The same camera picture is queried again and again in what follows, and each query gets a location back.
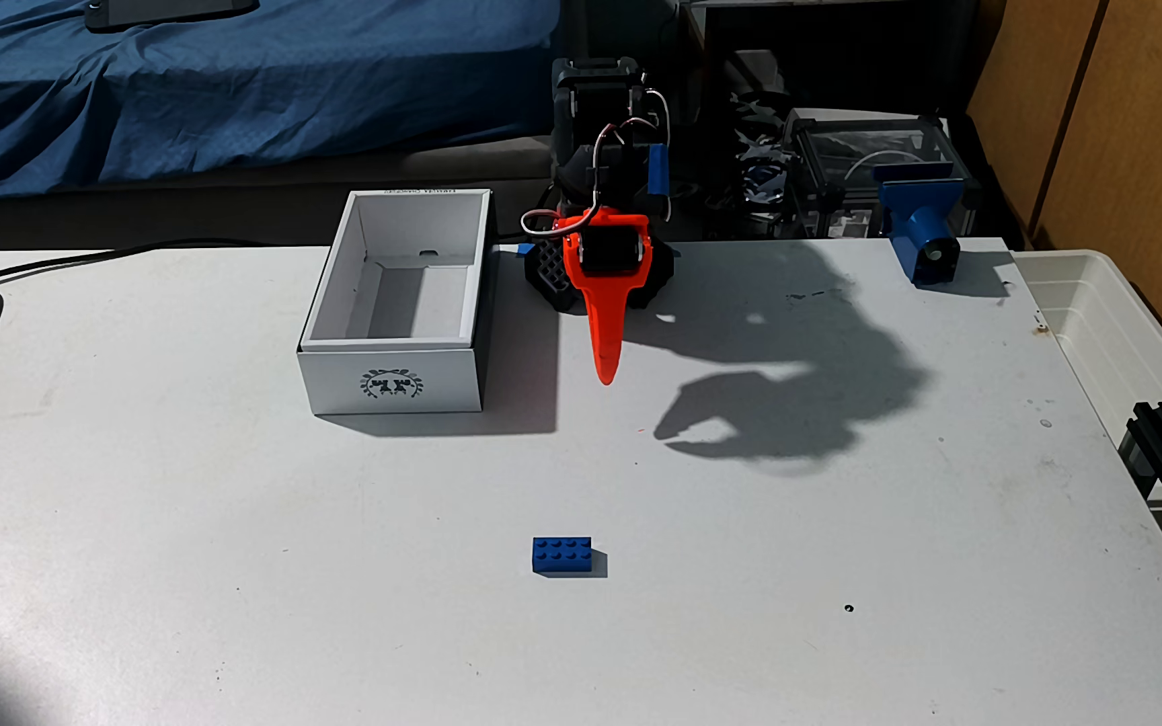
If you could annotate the white cardboard box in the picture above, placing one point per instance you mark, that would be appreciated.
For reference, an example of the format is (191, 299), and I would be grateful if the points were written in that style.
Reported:
(389, 383)

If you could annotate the blue bed sheet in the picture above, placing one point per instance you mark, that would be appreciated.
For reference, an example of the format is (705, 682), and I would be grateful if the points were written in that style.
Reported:
(238, 91)

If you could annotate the white plastic bin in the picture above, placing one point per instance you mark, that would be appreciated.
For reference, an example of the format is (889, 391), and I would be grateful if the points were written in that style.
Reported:
(1105, 323)

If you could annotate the black white patterned object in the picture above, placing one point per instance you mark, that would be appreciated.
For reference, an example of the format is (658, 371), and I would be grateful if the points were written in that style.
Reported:
(763, 171)

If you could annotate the clear plastic case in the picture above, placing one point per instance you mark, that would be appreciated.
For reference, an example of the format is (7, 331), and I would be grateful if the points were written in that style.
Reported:
(843, 151)

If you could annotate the wooden cabinet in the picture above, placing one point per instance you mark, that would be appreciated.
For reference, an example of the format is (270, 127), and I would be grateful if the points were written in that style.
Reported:
(1126, 151)

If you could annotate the blue printed clamp mount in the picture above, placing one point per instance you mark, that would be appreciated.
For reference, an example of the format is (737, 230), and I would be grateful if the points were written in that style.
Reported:
(919, 227)

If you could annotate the blue toy brick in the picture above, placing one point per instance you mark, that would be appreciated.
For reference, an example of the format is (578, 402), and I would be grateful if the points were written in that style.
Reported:
(561, 555)

